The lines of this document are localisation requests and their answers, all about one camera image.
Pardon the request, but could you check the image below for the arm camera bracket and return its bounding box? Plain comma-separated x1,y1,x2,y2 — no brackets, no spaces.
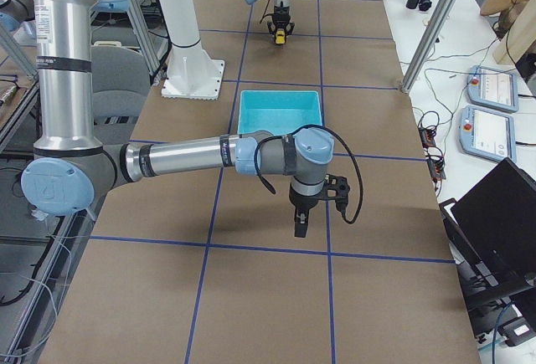
319,174,350,214

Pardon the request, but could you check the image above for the lower teach pendant tablet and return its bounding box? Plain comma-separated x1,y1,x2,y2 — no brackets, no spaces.
459,105,517,162

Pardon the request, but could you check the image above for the light blue plastic bin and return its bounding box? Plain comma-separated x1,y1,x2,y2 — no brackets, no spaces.
237,90,322,136

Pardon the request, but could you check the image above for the upper teach pendant tablet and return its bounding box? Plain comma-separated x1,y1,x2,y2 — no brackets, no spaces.
466,65,519,113

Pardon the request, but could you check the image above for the yellow beetle toy car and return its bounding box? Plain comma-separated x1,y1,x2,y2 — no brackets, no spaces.
274,32,286,45

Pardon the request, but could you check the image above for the person in beige shirt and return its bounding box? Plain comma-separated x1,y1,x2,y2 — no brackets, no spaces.
479,0,536,66

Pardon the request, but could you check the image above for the teach pendant tablet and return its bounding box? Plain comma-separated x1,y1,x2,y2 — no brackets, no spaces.
466,65,519,113
459,105,517,162

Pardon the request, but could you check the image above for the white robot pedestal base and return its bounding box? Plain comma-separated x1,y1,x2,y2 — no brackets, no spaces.
159,0,225,100

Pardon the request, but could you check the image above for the grey office chair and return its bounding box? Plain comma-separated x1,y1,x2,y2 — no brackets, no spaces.
91,45,152,145

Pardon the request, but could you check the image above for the black laptop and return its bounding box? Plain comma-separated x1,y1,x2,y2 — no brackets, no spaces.
451,158,535,280

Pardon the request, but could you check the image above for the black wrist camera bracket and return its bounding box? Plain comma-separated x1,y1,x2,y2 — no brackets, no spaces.
267,21,295,44

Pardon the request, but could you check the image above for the black camera cable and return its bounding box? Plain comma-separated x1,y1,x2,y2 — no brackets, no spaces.
258,0,277,26

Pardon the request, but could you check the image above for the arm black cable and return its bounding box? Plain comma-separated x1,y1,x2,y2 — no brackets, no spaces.
253,124,363,225

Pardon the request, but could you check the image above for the aluminium frame post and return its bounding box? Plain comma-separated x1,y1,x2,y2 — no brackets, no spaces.
399,0,456,94

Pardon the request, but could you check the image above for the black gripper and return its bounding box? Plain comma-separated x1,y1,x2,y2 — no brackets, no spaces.
289,183,326,238
272,5,291,29

